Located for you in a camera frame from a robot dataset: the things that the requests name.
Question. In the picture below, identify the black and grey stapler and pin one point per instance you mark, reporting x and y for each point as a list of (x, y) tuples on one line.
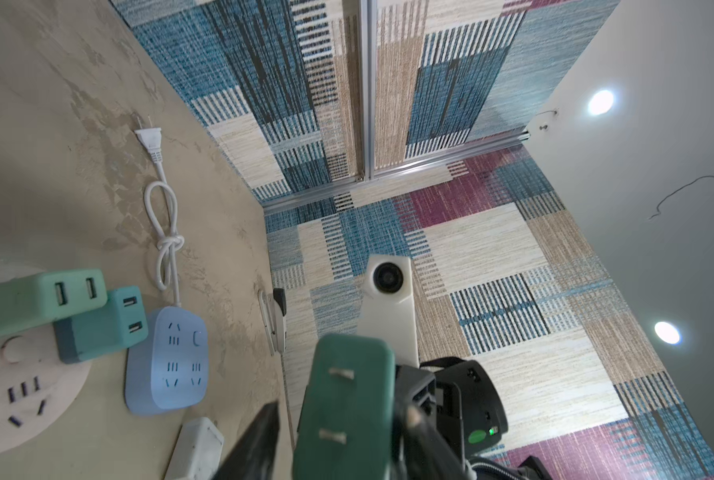
[(273, 307)]

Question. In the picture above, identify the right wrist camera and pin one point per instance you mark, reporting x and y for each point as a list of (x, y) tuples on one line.
[(388, 308)]

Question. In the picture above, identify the teal plug adapter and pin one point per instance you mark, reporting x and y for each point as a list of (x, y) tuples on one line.
[(120, 324)]

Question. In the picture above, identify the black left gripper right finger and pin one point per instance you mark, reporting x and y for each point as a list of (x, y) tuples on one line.
[(418, 450)]

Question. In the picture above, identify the mint green plug adapter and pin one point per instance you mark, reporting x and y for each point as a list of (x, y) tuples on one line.
[(48, 297)]

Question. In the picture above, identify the blue square power strip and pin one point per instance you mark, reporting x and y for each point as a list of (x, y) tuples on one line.
[(168, 370)]

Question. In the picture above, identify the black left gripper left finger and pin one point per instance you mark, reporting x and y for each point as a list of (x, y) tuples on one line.
[(253, 455)]

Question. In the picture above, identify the white square adapter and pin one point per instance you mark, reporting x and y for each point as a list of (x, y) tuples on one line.
[(197, 452)]

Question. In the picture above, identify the pink round power strip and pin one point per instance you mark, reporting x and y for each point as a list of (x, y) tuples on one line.
[(36, 388)]

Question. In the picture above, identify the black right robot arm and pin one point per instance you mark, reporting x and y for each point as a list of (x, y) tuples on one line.
[(482, 468)]

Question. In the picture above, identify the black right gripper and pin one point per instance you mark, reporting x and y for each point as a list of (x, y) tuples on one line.
[(461, 401)]

